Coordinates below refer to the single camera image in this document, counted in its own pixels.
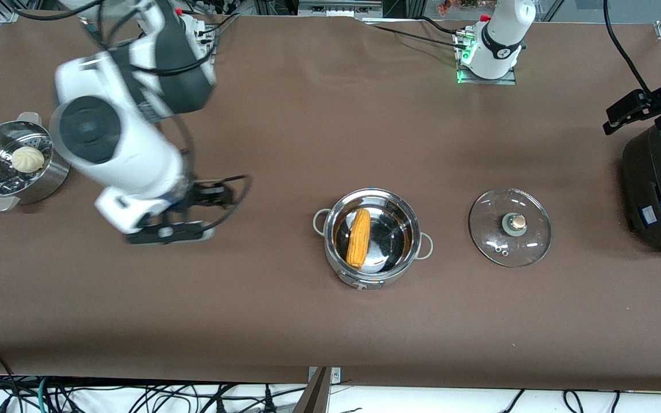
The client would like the small metal edge bracket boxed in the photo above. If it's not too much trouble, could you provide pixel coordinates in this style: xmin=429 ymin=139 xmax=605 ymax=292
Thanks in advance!
xmin=308 ymin=366 xmax=341 ymax=384

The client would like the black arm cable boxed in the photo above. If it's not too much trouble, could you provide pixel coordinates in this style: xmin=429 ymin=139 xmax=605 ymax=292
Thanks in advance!
xmin=14 ymin=0 xmax=252 ymax=233
xmin=604 ymin=0 xmax=652 ymax=96

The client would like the steel steamer pot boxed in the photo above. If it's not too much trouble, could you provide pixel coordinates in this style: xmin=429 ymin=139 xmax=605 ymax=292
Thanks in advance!
xmin=0 ymin=112 xmax=72 ymax=213

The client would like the grey slanted post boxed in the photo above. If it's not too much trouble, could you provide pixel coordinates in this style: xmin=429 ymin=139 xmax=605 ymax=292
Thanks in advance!
xmin=292 ymin=367 xmax=332 ymax=413

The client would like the black right base cable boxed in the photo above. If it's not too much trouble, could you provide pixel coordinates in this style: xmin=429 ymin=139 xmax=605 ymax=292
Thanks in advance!
xmin=193 ymin=11 xmax=240 ymax=44

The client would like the glass pot lid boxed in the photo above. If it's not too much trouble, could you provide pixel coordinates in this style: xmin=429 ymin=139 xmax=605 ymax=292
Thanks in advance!
xmin=468 ymin=188 xmax=553 ymax=268

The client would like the green floor cable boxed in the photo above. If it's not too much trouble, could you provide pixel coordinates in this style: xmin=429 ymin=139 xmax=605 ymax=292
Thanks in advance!
xmin=36 ymin=376 xmax=51 ymax=413

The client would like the stainless steel pot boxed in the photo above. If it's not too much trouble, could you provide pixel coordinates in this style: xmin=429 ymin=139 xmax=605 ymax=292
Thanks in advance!
xmin=313 ymin=188 xmax=434 ymax=291

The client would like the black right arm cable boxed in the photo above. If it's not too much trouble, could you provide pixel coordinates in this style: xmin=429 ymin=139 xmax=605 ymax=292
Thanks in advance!
xmin=14 ymin=0 xmax=252 ymax=233

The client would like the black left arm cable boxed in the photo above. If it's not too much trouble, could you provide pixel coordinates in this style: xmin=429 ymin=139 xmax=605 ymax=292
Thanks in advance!
xmin=604 ymin=0 xmax=652 ymax=96

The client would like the short black base cable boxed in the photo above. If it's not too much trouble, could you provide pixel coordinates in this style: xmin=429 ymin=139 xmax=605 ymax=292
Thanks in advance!
xmin=417 ymin=16 xmax=470 ymax=36

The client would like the black rice cooker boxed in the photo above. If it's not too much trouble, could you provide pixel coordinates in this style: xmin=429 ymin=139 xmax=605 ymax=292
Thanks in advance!
xmin=621 ymin=123 xmax=661 ymax=254

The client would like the yellow corn cob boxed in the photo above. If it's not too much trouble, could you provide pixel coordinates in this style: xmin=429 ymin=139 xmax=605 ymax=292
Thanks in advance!
xmin=346 ymin=208 xmax=372 ymax=269

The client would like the brown table cover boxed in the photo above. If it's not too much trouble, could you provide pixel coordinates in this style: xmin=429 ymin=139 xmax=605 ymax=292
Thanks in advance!
xmin=0 ymin=9 xmax=661 ymax=392

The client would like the white steamed bun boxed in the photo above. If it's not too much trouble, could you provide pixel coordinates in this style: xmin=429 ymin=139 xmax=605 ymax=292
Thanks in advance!
xmin=10 ymin=146 xmax=45 ymax=174

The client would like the grey metal box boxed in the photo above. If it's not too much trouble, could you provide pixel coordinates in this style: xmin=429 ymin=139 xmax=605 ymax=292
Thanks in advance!
xmin=298 ymin=0 xmax=384 ymax=19

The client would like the long black base cable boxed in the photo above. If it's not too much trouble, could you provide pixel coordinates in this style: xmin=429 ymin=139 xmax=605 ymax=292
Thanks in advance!
xmin=365 ymin=23 xmax=466 ymax=51

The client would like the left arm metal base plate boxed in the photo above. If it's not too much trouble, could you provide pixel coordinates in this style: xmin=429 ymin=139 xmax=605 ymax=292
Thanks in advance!
xmin=457 ymin=32 xmax=518 ymax=85

